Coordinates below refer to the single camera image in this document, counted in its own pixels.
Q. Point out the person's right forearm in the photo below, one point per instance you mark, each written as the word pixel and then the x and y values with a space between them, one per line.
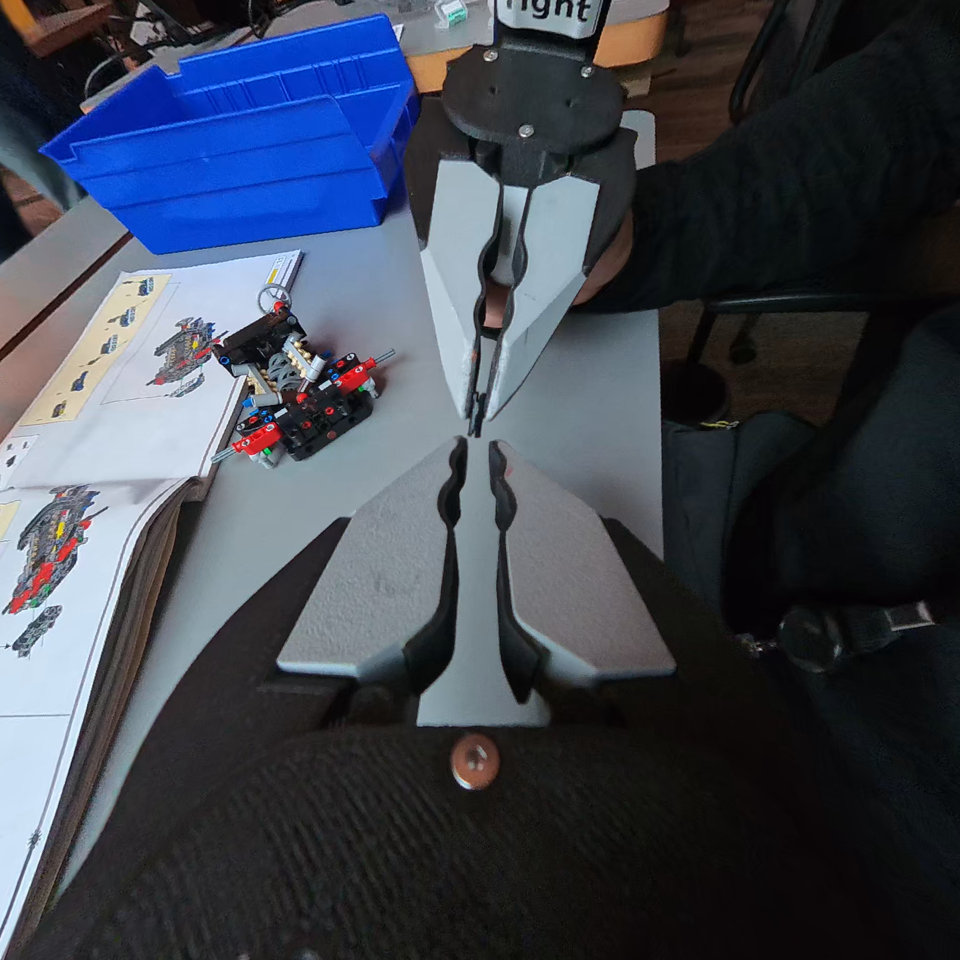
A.
pixel 750 187

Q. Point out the person's dark clothing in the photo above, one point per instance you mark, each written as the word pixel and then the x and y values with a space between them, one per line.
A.
pixel 862 487

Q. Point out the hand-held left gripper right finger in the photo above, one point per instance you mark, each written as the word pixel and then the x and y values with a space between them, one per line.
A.
pixel 577 585

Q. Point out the lego instruction booklet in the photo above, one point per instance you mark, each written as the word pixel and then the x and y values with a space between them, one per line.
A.
pixel 150 420

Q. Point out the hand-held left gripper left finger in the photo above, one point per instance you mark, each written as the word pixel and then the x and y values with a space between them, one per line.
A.
pixel 375 577

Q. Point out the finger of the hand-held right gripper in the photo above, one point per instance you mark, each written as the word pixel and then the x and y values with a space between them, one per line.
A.
pixel 555 247
pixel 454 247

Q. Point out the partly built lego model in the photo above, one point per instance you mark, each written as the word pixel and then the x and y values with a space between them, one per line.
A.
pixel 322 416

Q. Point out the black chair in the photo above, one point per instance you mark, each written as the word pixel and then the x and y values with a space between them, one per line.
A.
pixel 787 301

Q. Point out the black badge reel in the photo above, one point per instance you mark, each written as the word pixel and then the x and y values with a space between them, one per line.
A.
pixel 810 637

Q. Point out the person's right hand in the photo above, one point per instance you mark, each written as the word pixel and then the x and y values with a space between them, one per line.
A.
pixel 611 262

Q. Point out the small green white box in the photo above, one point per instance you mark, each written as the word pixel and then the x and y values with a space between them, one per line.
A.
pixel 451 10

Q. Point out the blue plastic storage bin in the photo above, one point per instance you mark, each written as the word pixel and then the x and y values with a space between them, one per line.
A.
pixel 247 172

